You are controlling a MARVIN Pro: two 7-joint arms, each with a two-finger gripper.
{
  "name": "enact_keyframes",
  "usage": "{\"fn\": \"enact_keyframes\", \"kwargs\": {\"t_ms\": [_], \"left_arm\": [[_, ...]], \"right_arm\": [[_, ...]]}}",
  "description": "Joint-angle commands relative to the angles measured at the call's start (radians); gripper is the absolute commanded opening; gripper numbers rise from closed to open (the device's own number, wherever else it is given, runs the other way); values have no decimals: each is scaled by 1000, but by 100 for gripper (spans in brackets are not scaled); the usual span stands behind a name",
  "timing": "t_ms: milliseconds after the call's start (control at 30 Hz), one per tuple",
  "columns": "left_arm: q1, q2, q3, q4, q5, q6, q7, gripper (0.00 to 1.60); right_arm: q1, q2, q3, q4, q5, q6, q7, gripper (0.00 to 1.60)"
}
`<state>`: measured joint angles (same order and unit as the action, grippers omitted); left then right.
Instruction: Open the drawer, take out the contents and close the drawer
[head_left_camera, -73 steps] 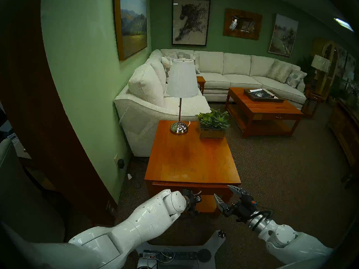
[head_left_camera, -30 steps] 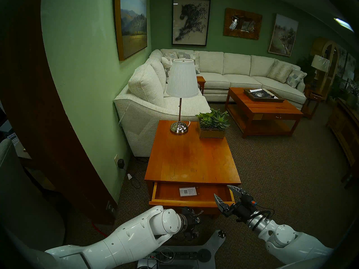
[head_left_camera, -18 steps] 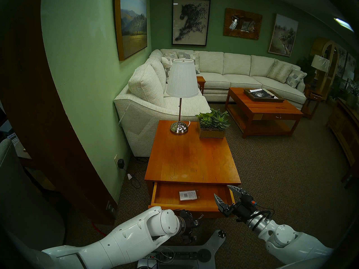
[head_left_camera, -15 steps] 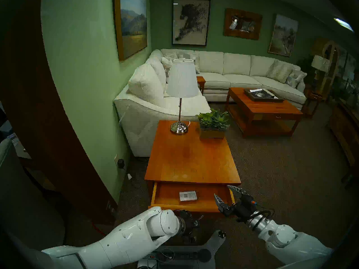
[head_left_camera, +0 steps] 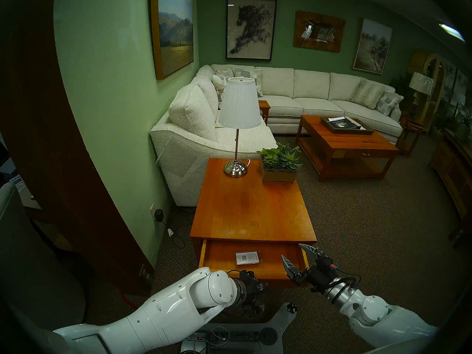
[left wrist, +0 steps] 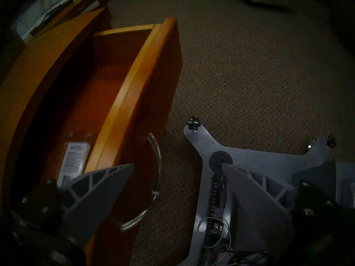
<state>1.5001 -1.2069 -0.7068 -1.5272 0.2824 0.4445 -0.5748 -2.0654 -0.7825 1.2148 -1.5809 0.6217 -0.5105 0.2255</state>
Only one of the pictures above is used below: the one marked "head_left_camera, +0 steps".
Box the wooden coffee table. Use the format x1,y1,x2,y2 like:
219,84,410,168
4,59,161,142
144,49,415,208
296,115,400,182

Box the grey patchwork throw pillow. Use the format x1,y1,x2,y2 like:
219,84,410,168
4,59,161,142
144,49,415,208
375,90,404,116
234,67,264,98

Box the dark wooden serving tray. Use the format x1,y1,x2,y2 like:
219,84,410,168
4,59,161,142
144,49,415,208
320,116,375,135

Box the arched light wood cabinet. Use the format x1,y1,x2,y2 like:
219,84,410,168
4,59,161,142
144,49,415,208
409,49,447,132

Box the white shade chrome table lamp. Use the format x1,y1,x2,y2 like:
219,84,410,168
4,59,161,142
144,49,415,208
218,77,262,178

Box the framed mountain landscape painting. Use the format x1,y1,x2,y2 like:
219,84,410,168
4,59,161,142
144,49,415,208
150,0,194,80

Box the wooden drawer with metal handle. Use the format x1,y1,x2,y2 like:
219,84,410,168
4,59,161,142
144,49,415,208
198,240,311,288

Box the cream sectional sofa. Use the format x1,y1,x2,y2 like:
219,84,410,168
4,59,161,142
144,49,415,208
149,64,404,207

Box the framed botanical wall print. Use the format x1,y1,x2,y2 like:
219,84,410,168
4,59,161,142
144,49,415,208
442,60,457,101
454,69,468,107

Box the wrapped shade table lamp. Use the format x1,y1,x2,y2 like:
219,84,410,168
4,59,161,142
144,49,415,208
409,72,434,116

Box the long wooden sideboard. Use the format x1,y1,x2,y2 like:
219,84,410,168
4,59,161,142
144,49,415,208
430,128,472,219

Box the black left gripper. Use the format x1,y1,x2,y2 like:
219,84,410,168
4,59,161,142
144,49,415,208
240,270,267,315

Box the rustic wood framed mirror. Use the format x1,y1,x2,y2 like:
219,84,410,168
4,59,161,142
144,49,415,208
294,10,346,53

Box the orange wooden end table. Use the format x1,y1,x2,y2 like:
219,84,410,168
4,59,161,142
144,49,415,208
190,158,317,263

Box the dark wooden end table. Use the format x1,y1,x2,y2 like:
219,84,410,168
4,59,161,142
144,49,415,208
396,112,424,158

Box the dark hardcover book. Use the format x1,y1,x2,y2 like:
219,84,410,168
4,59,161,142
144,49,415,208
328,117,362,130

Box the potted green plant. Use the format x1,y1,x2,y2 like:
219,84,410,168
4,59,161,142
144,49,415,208
455,106,472,142

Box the black framed horse artwork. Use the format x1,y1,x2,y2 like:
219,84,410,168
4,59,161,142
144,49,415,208
226,0,277,61

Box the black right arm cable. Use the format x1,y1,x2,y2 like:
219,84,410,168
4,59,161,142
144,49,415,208
334,270,362,293

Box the ceiling light panel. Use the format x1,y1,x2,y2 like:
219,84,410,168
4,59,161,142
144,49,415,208
439,23,465,42

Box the plain cream throw pillow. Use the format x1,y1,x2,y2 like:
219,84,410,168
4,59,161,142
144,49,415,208
211,75,226,100

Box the dark brown wooden door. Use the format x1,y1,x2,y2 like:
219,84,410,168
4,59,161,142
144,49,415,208
0,0,155,296

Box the black power strip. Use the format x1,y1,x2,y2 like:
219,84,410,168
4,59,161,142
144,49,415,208
188,330,260,344

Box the red floor cable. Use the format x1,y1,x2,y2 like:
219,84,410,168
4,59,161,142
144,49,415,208
120,291,139,309

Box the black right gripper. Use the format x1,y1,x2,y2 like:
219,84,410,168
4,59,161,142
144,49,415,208
281,243,340,294

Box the small wooden side table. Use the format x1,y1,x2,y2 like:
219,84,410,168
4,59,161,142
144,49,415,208
258,100,271,126

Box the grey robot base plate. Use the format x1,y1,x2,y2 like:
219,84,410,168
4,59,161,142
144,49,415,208
181,302,297,354

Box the clear blister pack white card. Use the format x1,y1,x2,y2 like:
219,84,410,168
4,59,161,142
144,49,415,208
235,251,261,265

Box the framed tree landscape painting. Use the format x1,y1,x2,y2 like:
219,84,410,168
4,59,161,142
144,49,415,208
352,18,393,75

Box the succulent plants in box planter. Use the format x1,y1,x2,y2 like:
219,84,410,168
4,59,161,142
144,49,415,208
257,142,304,183

